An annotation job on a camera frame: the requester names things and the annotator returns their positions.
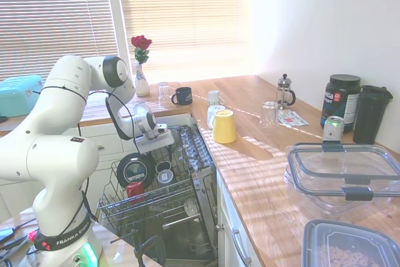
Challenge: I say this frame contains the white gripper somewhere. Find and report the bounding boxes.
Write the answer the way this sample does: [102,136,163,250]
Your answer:
[134,129,175,161]

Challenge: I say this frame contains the navy mug with white rim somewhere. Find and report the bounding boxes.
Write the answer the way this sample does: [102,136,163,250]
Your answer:
[155,160,173,173]

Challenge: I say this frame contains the grey-blue mug with white base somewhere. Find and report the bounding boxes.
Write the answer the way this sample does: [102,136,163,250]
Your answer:
[157,169,175,186]

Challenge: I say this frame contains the red enamel mug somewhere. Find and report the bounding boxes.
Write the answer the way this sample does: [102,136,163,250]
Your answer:
[126,181,145,199]

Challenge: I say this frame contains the navy mug with white print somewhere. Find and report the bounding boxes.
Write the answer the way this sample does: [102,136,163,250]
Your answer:
[171,86,194,106]

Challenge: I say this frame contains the black plate with label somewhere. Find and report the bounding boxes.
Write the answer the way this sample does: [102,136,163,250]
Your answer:
[116,153,156,190]

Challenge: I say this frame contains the white drawer cabinet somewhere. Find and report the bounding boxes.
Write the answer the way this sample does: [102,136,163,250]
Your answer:
[0,113,193,218]

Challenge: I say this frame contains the steel dishwasher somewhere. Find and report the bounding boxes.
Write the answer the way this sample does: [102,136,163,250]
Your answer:
[99,119,219,264]

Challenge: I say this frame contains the clear drinking glass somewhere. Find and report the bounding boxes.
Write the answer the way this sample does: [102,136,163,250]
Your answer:
[157,81,173,108]
[259,101,281,130]

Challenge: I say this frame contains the small white cup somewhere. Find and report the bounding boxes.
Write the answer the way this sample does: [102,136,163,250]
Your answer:
[207,89,226,107]
[206,105,226,129]

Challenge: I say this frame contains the yellow cup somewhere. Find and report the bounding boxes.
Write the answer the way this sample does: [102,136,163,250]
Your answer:
[212,109,238,144]

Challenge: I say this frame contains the white vase with blue print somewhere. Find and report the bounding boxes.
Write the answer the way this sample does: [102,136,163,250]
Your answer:
[134,63,151,98]

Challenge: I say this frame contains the white counter cabinet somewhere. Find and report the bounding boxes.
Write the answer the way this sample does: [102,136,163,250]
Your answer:
[215,169,263,267]

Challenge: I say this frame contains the red rose bouquet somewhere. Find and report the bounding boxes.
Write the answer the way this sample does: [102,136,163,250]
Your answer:
[130,34,153,64]

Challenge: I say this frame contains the printed paper leaflet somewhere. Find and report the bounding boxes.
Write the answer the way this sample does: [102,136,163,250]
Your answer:
[277,109,309,129]

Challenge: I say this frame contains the glass French press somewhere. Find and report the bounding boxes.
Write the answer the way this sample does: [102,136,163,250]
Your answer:
[276,73,296,111]

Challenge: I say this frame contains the narrow window blind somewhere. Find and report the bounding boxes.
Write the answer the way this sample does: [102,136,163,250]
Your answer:
[115,0,254,83]

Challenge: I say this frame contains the teal plastic box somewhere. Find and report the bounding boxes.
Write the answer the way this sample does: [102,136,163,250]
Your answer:
[0,74,46,118]

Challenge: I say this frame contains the white and green can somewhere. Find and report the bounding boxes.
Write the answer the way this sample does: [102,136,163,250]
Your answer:
[321,115,345,143]

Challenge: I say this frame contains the grey container with cereal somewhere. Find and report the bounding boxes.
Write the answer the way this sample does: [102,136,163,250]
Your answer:
[301,218,400,267]

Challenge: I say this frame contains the wide window blind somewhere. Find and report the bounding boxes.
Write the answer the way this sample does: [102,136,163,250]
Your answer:
[0,0,121,82]

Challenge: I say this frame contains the black protein powder jar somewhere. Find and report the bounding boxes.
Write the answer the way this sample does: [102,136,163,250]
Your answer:
[320,74,363,133]

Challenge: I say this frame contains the clear container with grey-rimmed lid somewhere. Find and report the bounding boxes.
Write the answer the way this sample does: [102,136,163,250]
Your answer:
[283,142,400,214]

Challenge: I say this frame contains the black shaker bottle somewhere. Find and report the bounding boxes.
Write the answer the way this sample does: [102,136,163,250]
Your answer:
[352,84,394,145]

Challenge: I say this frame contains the grey wire dish rack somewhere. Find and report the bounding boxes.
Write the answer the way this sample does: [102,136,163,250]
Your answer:
[96,141,203,233]

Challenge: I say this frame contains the black camera tripod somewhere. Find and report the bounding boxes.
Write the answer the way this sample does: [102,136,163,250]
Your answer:
[111,228,166,267]

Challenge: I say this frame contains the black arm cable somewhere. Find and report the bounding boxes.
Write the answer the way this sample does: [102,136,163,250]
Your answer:
[32,84,148,155]

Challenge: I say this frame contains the long metal cabinet handle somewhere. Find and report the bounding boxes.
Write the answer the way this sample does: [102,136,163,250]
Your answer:
[231,228,253,264]

